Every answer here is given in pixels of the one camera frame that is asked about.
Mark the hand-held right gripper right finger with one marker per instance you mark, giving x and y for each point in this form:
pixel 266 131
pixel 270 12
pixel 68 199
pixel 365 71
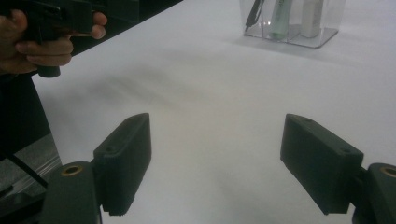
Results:
pixel 320 165

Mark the aluminium floor rail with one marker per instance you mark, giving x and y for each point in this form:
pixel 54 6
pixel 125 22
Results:
pixel 40 161

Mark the green highlighter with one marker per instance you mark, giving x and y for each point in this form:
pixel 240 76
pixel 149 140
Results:
pixel 280 18

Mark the white marker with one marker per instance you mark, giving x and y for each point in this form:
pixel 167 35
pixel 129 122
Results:
pixel 311 18

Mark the clear acrylic organizer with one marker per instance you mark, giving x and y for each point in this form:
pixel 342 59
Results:
pixel 330 34

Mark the black pen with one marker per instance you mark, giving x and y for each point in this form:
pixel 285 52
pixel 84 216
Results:
pixel 253 14

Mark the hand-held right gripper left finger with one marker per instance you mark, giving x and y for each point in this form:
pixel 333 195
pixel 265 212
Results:
pixel 124 161

